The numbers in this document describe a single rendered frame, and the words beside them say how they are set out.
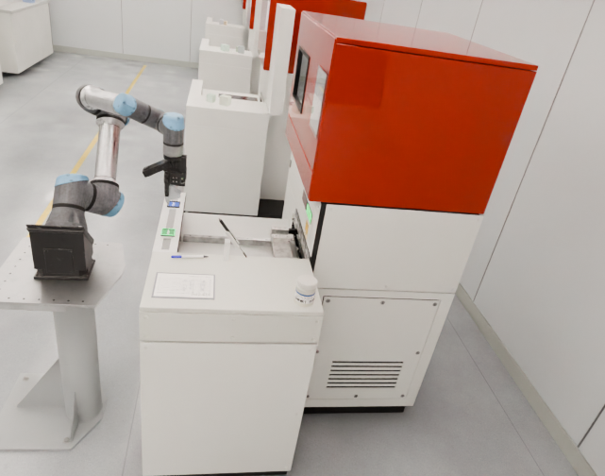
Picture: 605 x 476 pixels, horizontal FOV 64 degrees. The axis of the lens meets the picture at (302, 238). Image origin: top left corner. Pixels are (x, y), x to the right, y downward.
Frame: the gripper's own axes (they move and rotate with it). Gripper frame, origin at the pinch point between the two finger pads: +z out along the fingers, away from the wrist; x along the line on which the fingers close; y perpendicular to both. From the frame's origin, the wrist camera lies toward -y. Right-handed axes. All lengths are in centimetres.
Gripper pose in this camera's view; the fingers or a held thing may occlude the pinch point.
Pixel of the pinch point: (166, 201)
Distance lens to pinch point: 201.4
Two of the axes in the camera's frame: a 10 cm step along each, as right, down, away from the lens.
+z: -1.5, 8.6, 4.9
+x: -1.4, -5.1, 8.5
